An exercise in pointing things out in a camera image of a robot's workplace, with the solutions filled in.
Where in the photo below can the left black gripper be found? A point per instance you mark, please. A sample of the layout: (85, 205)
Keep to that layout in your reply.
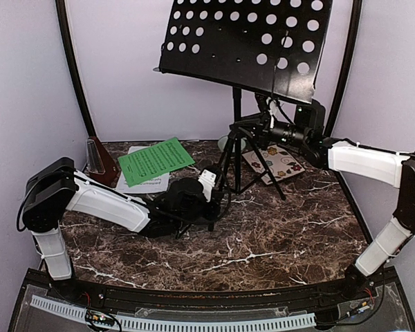
(213, 215)

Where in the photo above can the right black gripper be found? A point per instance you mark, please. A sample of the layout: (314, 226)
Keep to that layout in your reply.
(259, 126)

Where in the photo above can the white sheet music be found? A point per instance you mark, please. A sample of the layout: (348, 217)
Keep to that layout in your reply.
(141, 185)

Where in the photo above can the green sheet music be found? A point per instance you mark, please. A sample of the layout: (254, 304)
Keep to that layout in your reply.
(173, 154)

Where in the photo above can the black music stand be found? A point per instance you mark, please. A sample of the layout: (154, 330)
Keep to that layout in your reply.
(272, 48)

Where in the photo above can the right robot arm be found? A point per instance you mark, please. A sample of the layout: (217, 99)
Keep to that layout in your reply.
(305, 133)

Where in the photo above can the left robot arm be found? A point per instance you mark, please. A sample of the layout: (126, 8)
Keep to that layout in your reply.
(60, 187)

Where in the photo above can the green ceramic bowl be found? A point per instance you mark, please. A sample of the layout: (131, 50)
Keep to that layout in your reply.
(223, 143)

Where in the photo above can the floral square plate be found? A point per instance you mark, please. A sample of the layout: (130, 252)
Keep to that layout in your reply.
(282, 164)

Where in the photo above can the brown wooden metronome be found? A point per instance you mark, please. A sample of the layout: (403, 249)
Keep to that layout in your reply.
(101, 167)

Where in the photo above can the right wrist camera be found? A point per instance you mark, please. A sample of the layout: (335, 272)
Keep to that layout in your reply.
(266, 107)

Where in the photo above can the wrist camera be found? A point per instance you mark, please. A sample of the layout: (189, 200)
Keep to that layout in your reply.
(266, 107)
(208, 179)

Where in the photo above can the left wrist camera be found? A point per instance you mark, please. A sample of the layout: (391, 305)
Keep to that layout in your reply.
(208, 179)

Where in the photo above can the white slotted cable duct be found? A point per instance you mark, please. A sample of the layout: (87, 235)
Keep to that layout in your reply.
(127, 323)

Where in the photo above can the black front rail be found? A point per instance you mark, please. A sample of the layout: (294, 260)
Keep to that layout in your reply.
(318, 296)

